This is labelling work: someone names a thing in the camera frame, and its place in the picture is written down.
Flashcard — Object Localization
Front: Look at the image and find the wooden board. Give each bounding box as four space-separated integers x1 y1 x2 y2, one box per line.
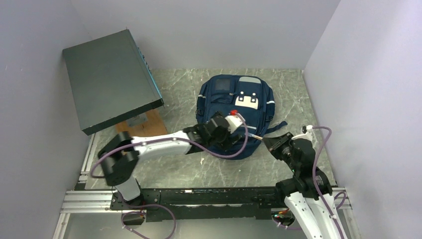
115 109 168 137

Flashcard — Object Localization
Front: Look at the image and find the blue pen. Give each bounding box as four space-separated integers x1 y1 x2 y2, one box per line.
248 133 263 140

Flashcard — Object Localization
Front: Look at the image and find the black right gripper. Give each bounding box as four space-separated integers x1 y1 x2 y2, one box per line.
263 131 299 172

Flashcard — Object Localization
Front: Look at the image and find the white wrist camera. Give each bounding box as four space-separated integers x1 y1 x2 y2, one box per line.
224 110 244 134
292 125 313 141

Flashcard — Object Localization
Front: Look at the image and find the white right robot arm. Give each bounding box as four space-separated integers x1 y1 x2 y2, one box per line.
262 132 347 239

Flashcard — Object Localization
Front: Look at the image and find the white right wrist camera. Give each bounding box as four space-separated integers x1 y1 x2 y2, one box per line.
292 125 313 141

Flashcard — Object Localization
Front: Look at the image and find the dark grey metal equipment box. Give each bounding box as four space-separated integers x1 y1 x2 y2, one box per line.
62 29 164 135

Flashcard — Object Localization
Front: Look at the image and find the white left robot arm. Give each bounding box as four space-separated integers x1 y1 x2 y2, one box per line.
95 112 248 209

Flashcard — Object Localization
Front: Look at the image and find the aluminium frame rail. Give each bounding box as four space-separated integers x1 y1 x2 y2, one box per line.
53 133 361 239

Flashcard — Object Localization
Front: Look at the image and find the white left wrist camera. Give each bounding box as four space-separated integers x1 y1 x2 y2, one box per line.
224 110 244 134

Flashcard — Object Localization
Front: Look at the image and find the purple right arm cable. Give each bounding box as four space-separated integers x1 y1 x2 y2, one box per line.
272 126 348 239

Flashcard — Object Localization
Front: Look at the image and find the navy blue student backpack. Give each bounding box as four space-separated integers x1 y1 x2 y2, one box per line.
196 75 287 160

